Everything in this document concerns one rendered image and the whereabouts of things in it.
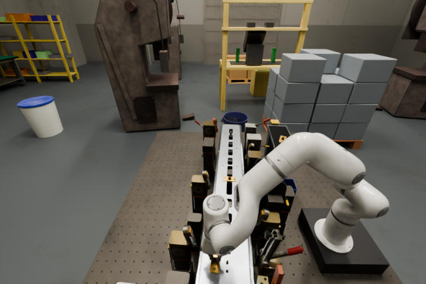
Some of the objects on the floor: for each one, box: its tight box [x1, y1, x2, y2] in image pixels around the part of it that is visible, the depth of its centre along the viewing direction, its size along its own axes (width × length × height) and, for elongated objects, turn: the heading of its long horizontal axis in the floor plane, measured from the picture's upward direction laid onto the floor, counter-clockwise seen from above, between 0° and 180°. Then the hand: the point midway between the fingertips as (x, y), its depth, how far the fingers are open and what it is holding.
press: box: [162, 0, 184, 79], centre depth 640 cm, size 131×119×256 cm
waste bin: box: [221, 112, 249, 132], centre depth 322 cm, size 44×40×52 cm
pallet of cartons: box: [226, 55, 252, 84], centre depth 644 cm, size 89×124×76 cm
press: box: [94, 0, 195, 132], centre depth 330 cm, size 140×126×272 cm
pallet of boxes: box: [262, 49, 397, 150], centre depth 322 cm, size 138×92×140 cm
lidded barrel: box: [17, 96, 63, 138], centre depth 345 cm, size 48×48×62 cm
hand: (215, 257), depth 78 cm, fingers closed, pressing on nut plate
